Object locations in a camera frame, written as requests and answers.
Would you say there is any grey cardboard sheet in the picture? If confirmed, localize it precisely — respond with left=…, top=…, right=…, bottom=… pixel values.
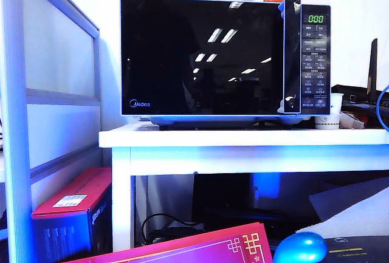
left=308, top=177, right=389, bottom=221

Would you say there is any black power cable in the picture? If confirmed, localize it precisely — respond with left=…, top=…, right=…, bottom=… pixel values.
left=141, top=213, right=204, bottom=245

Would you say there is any blue egg-shaped ball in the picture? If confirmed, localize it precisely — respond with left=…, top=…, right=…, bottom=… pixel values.
left=272, top=231, right=329, bottom=263

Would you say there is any blue cable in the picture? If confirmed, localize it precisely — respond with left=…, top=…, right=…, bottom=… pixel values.
left=375, top=83, right=389, bottom=131

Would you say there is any white and red packet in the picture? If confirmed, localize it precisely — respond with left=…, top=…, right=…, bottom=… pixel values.
left=339, top=111, right=365, bottom=129

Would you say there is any plain white cup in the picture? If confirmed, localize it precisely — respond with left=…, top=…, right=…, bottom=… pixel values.
left=329, top=92, right=344, bottom=115

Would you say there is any white office partition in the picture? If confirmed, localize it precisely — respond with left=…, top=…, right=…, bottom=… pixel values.
left=0, top=0, right=103, bottom=263

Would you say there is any pink gift box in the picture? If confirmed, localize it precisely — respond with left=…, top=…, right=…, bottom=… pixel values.
left=65, top=222, right=274, bottom=263

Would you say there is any black Midea microwave oven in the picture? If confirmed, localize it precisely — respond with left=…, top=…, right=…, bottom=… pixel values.
left=120, top=0, right=332, bottom=128

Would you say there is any white table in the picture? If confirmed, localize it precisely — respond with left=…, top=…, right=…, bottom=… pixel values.
left=98, top=123, right=389, bottom=253

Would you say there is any printed paper cup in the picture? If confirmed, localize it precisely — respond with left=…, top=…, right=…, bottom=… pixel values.
left=314, top=114, right=340, bottom=130

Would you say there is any black router with antenna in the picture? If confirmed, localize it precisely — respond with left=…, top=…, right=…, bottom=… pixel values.
left=331, top=38, right=389, bottom=115

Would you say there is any red and black carton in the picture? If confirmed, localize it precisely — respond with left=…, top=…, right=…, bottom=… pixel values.
left=32, top=167, right=113, bottom=259

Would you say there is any black glass microwave door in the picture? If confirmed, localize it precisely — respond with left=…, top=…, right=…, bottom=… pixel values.
left=120, top=0, right=302, bottom=116

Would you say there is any black paper shredder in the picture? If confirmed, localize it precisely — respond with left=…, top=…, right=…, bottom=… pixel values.
left=322, top=234, right=389, bottom=263

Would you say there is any white foam sheet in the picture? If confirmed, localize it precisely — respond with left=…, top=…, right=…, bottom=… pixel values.
left=296, top=197, right=389, bottom=238

